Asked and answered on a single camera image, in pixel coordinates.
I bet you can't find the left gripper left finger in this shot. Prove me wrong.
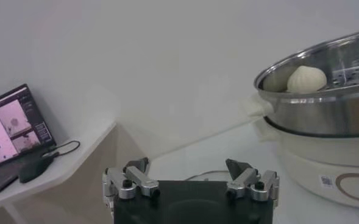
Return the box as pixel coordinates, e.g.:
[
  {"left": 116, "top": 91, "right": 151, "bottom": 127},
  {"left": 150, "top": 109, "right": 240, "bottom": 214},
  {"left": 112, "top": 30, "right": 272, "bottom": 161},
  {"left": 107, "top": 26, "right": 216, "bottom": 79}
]
[{"left": 102, "top": 157, "right": 161, "bottom": 200}]

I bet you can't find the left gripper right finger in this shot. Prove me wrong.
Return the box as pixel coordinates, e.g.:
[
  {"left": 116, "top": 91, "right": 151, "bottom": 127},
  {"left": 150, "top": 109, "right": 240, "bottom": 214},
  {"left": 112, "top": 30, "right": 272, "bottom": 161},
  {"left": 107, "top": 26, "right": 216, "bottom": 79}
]
[{"left": 224, "top": 158, "right": 280, "bottom": 202}]

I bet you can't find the white steamed baozi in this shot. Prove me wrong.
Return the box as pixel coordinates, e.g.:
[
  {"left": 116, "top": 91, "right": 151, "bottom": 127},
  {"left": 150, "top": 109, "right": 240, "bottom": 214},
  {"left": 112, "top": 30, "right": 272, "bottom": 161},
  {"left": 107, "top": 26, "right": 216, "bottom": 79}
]
[{"left": 286, "top": 65, "right": 328, "bottom": 94}]

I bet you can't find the stainless steel steamer basket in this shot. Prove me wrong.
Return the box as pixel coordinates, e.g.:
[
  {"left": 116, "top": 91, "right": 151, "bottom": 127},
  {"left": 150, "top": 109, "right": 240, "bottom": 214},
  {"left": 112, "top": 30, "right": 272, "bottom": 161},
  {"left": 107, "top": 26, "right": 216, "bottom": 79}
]
[{"left": 246, "top": 27, "right": 359, "bottom": 138}]

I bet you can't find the white side table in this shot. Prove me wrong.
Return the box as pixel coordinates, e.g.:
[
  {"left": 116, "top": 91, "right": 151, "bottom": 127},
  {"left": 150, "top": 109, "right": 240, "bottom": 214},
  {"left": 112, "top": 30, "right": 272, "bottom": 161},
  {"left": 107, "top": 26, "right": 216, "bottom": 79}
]
[{"left": 0, "top": 121, "right": 146, "bottom": 224}]

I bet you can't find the cream electric cooker pot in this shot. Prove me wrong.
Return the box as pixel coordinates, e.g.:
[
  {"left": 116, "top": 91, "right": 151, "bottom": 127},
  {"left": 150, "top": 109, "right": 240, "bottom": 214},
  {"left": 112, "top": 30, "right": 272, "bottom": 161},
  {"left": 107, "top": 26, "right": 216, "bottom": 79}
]
[{"left": 254, "top": 118, "right": 359, "bottom": 214}]

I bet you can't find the black open laptop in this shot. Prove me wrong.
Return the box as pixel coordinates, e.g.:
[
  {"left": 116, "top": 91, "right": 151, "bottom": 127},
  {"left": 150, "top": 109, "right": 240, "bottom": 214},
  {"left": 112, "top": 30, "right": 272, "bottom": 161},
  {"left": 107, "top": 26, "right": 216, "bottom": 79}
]
[{"left": 0, "top": 83, "right": 57, "bottom": 198}]

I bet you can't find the black looped cable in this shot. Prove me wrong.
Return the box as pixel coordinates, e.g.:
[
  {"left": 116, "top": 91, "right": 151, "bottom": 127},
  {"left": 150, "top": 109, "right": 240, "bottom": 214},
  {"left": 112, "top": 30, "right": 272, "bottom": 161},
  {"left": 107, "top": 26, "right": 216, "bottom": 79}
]
[{"left": 41, "top": 139, "right": 81, "bottom": 159}]

